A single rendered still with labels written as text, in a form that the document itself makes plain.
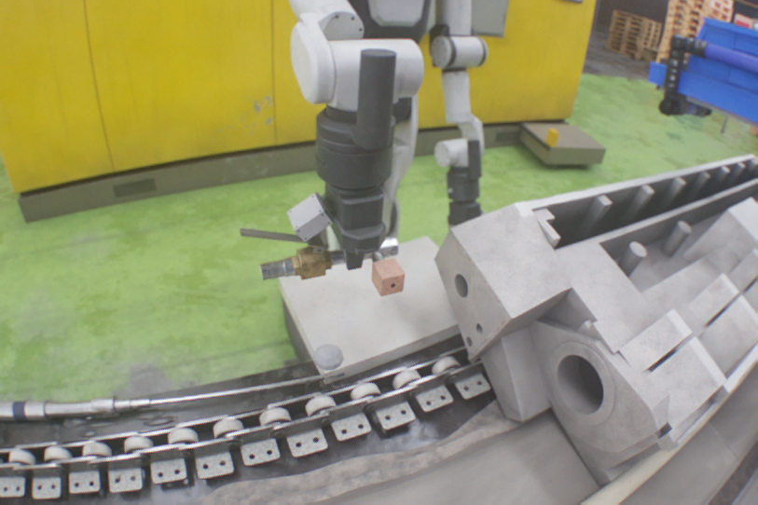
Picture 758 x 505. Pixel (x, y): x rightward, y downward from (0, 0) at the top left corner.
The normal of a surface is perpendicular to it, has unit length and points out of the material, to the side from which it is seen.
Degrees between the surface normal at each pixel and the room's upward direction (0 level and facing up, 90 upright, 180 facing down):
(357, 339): 0
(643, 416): 90
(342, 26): 110
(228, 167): 90
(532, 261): 30
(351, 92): 90
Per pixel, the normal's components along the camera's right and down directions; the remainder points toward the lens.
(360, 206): 0.37, 0.55
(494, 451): 0.06, -0.82
